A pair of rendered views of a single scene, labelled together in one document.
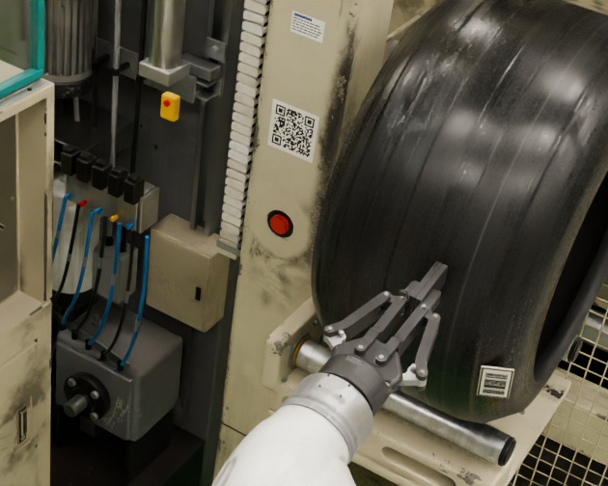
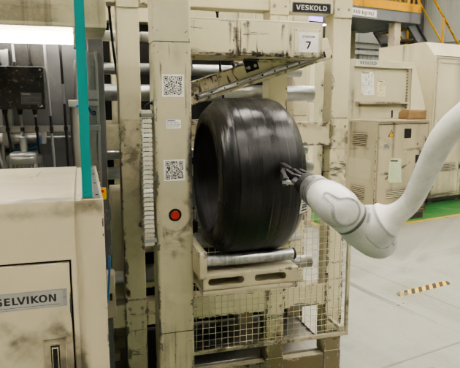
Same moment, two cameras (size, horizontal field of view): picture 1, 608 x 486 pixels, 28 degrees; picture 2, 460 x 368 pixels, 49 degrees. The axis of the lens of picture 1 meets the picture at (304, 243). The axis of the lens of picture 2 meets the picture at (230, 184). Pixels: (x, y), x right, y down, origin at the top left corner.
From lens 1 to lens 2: 1.23 m
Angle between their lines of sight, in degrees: 46
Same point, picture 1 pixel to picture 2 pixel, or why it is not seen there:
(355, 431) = not seen: hidden behind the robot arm
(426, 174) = (261, 138)
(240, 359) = (166, 292)
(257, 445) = (327, 185)
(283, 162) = (171, 186)
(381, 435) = (253, 271)
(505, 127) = (272, 117)
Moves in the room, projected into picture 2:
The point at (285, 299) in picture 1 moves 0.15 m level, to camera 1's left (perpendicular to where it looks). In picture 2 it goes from (182, 249) to (147, 258)
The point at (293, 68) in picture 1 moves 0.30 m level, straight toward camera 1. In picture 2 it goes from (170, 143) to (230, 149)
